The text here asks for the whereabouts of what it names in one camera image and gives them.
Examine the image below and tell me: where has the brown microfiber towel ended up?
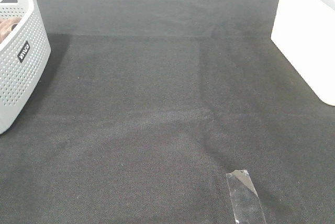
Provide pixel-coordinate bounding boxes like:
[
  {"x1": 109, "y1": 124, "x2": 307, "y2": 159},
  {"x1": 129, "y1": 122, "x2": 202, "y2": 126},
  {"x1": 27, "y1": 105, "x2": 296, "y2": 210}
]
[{"x1": 0, "y1": 17, "x2": 21, "y2": 43}]

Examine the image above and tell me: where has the black table cloth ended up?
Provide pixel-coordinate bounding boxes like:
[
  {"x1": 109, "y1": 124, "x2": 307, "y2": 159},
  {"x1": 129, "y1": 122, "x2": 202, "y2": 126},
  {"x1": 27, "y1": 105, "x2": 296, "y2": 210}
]
[{"x1": 1, "y1": 0, "x2": 334, "y2": 223}]

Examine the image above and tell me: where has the clear tape strip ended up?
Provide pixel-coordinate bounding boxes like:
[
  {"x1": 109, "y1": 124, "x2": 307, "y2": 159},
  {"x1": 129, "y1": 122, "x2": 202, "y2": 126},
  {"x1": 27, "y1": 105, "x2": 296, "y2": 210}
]
[{"x1": 226, "y1": 170, "x2": 266, "y2": 224}]

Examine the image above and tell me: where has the white perforated laundry basket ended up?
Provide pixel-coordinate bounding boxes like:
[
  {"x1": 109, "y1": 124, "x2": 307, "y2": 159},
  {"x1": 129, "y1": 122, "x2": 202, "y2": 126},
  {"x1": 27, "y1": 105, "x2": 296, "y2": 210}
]
[{"x1": 1, "y1": 0, "x2": 51, "y2": 133}]

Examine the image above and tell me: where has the white plastic storage bin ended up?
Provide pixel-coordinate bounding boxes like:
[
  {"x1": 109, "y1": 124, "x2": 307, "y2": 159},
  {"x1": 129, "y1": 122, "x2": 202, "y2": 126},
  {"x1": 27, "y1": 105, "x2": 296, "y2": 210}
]
[{"x1": 271, "y1": 0, "x2": 334, "y2": 106}]

